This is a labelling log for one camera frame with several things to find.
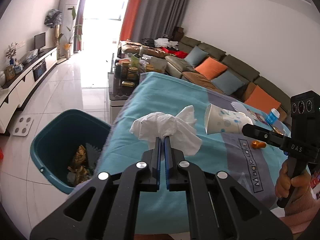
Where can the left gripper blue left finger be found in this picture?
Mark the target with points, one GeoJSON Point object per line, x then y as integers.
{"type": "Point", "coordinates": [151, 173]}

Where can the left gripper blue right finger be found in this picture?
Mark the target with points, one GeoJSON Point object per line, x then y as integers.
{"type": "Point", "coordinates": [175, 168]}

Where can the white tissue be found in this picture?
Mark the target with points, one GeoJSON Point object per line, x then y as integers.
{"type": "Point", "coordinates": [180, 129]}

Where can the orange peel piece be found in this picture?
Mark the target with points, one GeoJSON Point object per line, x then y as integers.
{"type": "Point", "coordinates": [258, 144]}

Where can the large white foam net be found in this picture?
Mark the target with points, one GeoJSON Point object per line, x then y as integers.
{"type": "Point", "coordinates": [93, 154]}

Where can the white patterned paper cup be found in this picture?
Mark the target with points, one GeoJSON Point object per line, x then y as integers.
{"type": "Point", "coordinates": [219, 120]}

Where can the gold foil wrapper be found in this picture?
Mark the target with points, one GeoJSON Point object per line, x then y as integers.
{"type": "Point", "coordinates": [78, 171]}

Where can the pink sleeved forearm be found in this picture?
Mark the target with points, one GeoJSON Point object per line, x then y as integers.
{"type": "Point", "coordinates": [300, 213]}

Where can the teal plastic trash bin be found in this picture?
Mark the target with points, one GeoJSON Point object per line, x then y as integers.
{"type": "Point", "coordinates": [53, 149]}

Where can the right hand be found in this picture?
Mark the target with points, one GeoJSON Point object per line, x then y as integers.
{"type": "Point", "coordinates": [301, 183]}

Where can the blue white lidded cup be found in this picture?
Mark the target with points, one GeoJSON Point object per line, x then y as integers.
{"type": "Point", "coordinates": [273, 116]}

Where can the dark red snack packet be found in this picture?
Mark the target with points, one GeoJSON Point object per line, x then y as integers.
{"type": "Point", "coordinates": [259, 117]}

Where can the teal grey tablecloth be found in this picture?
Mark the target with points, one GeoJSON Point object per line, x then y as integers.
{"type": "Point", "coordinates": [166, 212]}

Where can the orange cushion near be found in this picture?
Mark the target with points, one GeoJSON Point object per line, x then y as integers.
{"type": "Point", "coordinates": [260, 100]}

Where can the orange cushion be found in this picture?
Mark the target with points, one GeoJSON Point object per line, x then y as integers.
{"type": "Point", "coordinates": [260, 100]}
{"type": "Point", "coordinates": [210, 68]}

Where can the cluttered dark coffee table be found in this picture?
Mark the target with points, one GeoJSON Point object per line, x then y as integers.
{"type": "Point", "coordinates": [124, 77]}

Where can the brown seat pad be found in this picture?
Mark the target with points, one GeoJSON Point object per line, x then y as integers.
{"type": "Point", "coordinates": [200, 80]}

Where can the blue-grey cushion near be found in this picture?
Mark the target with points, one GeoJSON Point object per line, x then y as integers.
{"type": "Point", "coordinates": [228, 82]}

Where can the blue-grey cushion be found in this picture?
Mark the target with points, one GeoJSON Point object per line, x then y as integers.
{"type": "Point", "coordinates": [228, 82]}
{"type": "Point", "coordinates": [196, 56]}

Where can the orange cushion far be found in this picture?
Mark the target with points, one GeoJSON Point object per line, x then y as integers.
{"type": "Point", "coordinates": [210, 68]}

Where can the green sectional sofa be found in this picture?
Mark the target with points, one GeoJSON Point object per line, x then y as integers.
{"type": "Point", "coordinates": [252, 77]}

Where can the blue-grey cushion far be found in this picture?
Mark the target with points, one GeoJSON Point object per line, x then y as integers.
{"type": "Point", "coordinates": [196, 56]}

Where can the pile of clothes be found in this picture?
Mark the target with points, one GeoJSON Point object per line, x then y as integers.
{"type": "Point", "coordinates": [161, 48]}

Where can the white bathroom scale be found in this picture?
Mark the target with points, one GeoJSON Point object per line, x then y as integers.
{"type": "Point", "coordinates": [22, 126]}

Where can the grey curtain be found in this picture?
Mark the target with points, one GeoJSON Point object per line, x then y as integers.
{"type": "Point", "coordinates": [158, 18]}

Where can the tall green potted plant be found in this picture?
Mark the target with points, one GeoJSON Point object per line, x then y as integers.
{"type": "Point", "coordinates": [67, 30]}

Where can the white black TV cabinet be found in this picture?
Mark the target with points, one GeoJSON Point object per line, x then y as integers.
{"type": "Point", "coordinates": [17, 92]}

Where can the orange curtain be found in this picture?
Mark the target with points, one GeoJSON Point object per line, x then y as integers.
{"type": "Point", "coordinates": [129, 19]}

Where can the small black monitor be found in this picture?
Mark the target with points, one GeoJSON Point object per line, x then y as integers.
{"type": "Point", "coordinates": [39, 41]}

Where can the covered standing fan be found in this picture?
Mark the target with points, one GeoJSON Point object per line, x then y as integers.
{"type": "Point", "coordinates": [53, 20]}

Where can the white standing air conditioner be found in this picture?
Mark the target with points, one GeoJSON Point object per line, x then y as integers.
{"type": "Point", "coordinates": [61, 7]}

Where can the small plant blue vase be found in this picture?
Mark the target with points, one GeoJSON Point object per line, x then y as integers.
{"type": "Point", "coordinates": [11, 53]}

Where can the striped left curtain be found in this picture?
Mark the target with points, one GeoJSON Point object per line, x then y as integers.
{"type": "Point", "coordinates": [79, 26]}

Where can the black tracking camera box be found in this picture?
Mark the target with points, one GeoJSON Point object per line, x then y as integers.
{"type": "Point", "coordinates": [305, 118]}

